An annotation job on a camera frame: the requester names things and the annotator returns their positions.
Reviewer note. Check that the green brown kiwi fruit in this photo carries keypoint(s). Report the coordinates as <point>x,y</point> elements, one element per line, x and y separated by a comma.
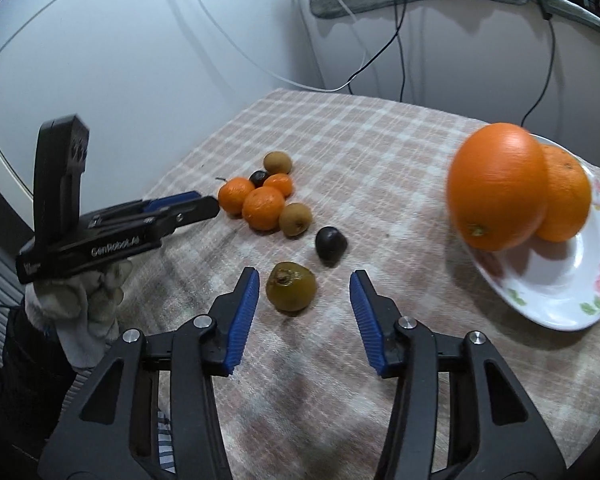
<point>290,287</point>

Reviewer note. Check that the floral white plate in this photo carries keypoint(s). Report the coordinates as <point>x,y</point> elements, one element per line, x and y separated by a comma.
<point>554,285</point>

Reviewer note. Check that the medium tangerine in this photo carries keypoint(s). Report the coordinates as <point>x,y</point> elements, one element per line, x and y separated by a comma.
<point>262,208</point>

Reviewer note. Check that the large smooth orange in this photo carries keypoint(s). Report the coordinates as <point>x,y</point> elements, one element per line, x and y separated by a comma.
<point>496,188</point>

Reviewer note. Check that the brown longan fruit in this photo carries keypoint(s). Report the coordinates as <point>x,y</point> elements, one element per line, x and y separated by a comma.
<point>277,162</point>
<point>295,219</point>

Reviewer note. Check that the large rough orange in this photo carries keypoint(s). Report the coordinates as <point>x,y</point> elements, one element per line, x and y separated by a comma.
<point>569,196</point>

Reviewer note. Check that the small dark plum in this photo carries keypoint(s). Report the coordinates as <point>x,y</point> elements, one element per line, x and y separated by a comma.
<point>258,178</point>

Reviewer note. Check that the gloved left hand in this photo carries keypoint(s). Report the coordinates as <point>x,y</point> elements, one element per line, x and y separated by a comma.
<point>82,311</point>

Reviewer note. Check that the checked pink tablecloth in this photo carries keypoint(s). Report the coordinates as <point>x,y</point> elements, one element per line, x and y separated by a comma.
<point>304,403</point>

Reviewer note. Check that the tangerine with stem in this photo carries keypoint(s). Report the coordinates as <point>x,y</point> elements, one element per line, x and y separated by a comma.
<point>232,194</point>

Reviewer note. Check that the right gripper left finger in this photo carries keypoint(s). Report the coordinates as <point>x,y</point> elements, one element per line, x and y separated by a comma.
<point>110,430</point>

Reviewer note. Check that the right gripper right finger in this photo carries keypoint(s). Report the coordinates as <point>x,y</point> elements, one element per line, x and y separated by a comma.
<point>496,432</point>

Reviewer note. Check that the small tangerine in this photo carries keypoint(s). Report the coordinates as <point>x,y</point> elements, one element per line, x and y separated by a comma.
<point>281,182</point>

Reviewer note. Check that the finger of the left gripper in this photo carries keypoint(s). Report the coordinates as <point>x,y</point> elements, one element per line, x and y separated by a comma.
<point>180,217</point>
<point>158,203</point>

